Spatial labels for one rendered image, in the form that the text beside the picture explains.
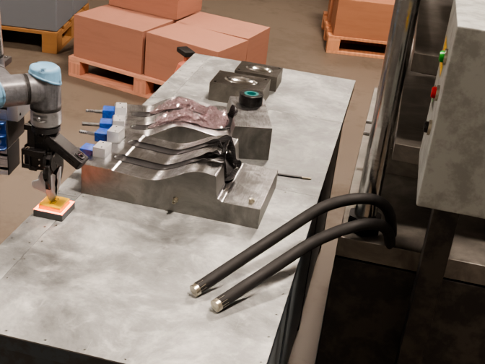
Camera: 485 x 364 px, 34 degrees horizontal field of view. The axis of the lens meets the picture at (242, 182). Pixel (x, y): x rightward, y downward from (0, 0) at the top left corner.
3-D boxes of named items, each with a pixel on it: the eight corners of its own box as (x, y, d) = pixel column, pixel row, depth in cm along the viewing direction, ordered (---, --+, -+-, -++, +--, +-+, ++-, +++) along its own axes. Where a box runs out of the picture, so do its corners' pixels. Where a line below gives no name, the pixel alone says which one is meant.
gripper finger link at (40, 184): (35, 197, 205) (34, 165, 201) (56, 201, 204) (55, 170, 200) (29, 202, 202) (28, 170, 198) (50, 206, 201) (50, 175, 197)
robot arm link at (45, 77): (21, 61, 189) (55, 58, 193) (22, 104, 194) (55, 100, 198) (31, 71, 183) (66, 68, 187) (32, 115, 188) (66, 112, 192)
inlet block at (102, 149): (60, 158, 220) (60, 140, 217) (68, 151, 224) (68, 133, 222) (104, 167, 218) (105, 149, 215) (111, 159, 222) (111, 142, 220)
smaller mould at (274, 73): (232, 84, 308) (234, 69, 305) (240, 74, 319) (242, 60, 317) (275, 92, 305) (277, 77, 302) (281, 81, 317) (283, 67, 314)
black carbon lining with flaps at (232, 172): (110, 165, 217) (111, 134, 213) (130, 144, 232) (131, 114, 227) (232, 189, 212) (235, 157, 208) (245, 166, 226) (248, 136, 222)
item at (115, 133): (76, 142, 229) (75, 126, 227) (82, 136, 234) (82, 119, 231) (118, 149, 227) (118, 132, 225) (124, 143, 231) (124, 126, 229)
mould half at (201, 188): (81, 193, 216) (81, 148, 210) (115, 156, 239) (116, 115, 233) (258, 229, 208) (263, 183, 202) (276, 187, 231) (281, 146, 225)
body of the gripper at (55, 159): (35, 158, 204) (34, 115, 199) (66, 164, 203) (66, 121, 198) (21, 170, 198) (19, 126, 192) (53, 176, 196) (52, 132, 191)
